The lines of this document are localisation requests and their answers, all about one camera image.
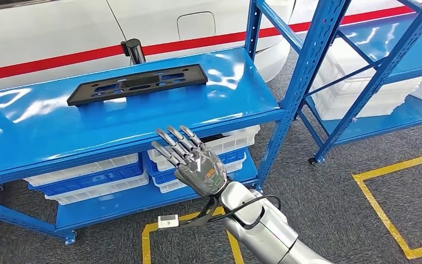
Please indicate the black plastic car part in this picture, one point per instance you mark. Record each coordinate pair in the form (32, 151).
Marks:
(80, 95)
(216, 138)

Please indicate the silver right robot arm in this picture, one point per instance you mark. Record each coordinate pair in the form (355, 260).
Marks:
(269, 233)

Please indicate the red barrier belt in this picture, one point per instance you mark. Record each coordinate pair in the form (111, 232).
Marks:
(50, 62)
(214, 39)

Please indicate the yellow floor tape square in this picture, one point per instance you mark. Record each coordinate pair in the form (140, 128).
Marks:
(378, 207)
(145, 244)

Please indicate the white stacked plastic crates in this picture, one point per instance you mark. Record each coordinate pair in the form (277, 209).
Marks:
(342, 98)

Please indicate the white car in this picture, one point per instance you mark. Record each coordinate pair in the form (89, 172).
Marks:
(50, 32)

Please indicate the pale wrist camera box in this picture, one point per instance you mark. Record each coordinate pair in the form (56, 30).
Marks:
(168, 221)

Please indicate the chrome stanchion post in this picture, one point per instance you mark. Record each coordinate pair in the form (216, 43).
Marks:
(136, 54)

